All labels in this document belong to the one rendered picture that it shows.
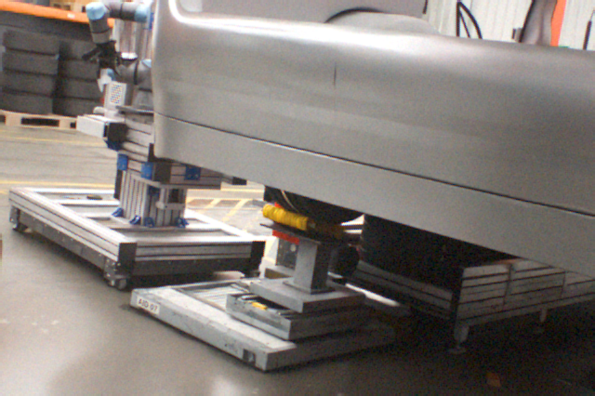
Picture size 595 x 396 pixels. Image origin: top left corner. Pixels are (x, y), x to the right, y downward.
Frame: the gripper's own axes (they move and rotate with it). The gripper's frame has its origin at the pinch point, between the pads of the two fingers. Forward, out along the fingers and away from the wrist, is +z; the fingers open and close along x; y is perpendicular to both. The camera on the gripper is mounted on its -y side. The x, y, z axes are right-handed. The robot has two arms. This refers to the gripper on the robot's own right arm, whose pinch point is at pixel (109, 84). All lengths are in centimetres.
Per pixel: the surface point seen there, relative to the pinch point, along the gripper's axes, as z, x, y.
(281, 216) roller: 45, -18, 79
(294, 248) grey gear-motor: 80, 5, 73
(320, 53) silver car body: -71, -103, 134
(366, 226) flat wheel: 86, 35, 98
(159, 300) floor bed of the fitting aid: 73, -48, 33
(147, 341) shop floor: 68, -76, 43
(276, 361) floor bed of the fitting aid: 70, -72, 94
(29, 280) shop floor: 79, -44, -37
